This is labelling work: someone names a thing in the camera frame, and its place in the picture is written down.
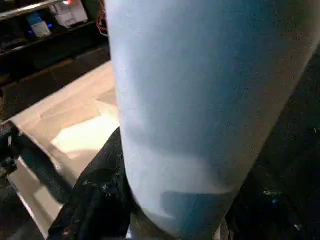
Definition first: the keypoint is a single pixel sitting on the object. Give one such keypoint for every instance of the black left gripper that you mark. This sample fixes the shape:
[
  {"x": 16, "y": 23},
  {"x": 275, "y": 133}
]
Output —
[{"x": 5, "y": 150}]

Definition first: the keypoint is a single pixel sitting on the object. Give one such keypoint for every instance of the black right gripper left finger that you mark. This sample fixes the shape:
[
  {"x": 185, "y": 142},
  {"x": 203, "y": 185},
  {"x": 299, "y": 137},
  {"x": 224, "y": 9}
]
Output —
[{"x": 97, "y": 200}]

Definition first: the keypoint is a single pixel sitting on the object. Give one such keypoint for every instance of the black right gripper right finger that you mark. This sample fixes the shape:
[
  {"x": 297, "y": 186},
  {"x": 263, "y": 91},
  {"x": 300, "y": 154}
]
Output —
[{"x": 272, "y": 212}]

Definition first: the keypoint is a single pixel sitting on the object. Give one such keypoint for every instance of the white plastic table top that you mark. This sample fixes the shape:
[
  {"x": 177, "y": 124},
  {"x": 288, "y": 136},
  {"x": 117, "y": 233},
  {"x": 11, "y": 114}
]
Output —
[{"x": 70, "y": 125}]

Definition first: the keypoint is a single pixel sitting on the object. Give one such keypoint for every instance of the white plastic table leg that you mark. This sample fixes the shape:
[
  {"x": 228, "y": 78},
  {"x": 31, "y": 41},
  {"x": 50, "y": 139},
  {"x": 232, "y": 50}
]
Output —
[{"x": 210, "y": 110}]

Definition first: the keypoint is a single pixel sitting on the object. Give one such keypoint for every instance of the black plastic mat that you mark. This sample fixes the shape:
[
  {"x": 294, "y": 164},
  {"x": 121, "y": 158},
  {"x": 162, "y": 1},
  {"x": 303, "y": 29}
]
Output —
[{"x": 300, "y": 130}]

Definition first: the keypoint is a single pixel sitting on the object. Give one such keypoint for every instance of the white printed box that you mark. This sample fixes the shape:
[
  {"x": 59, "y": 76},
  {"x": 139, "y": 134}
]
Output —
[
  {"x": 39, "y": 25},
  {"x": 70, "y": 12}
]

